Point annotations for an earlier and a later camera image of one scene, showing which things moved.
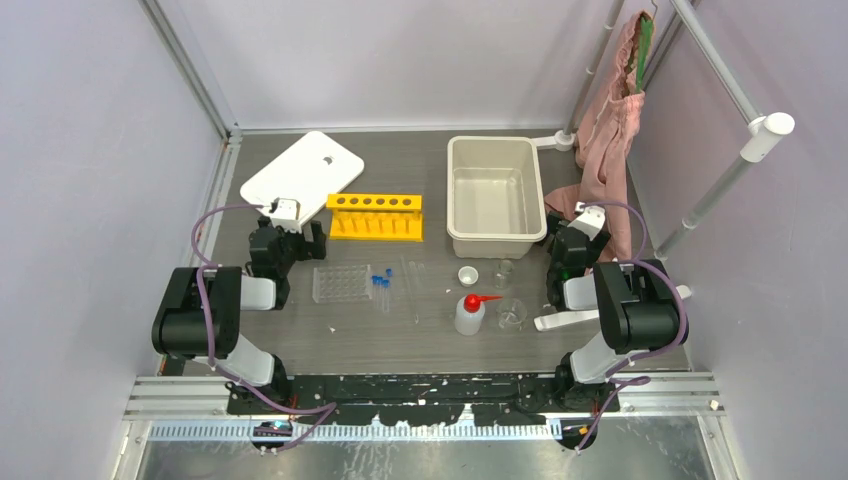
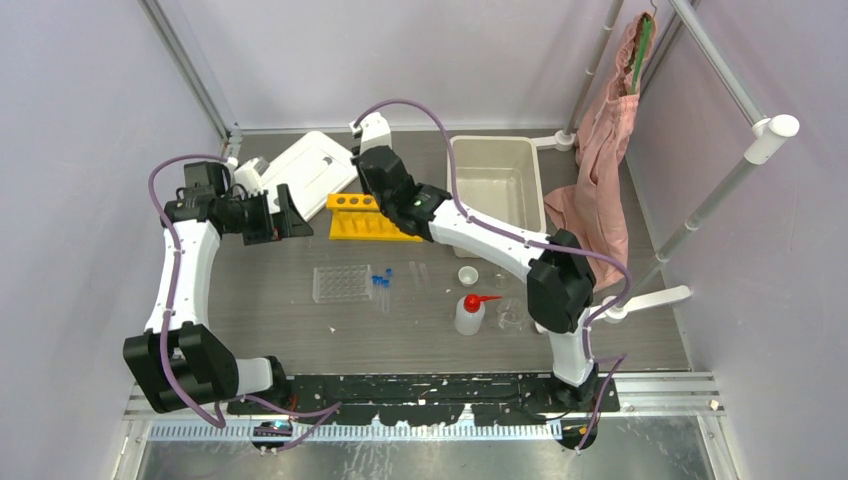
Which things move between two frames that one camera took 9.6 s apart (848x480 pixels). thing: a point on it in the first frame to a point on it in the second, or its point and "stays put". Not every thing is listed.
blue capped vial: x=386 y=286 stays put
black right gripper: x=554 y=223 to x=354 y=160
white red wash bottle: x=470 y=312 stays put
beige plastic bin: x=495 y=201 stays put
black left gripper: x=308 y=249 to x=265 y=231
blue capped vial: x=377 y=281 stays put
